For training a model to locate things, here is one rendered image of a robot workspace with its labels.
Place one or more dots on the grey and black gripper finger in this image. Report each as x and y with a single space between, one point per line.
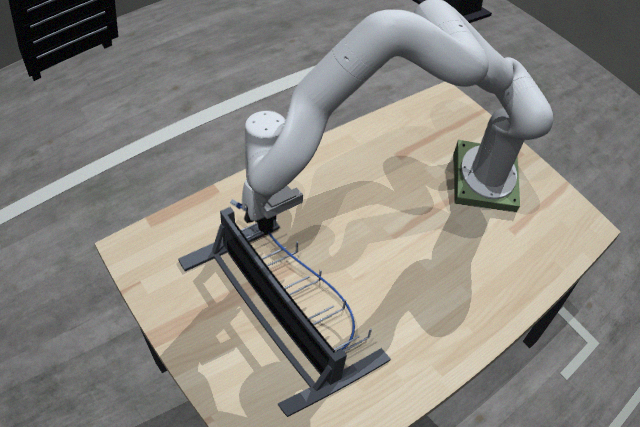
270 222
260 226

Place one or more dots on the dark grey network rack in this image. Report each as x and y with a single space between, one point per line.
269 289

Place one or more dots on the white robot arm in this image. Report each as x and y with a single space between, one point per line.
362 52

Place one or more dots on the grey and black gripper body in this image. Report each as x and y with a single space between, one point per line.
249 198

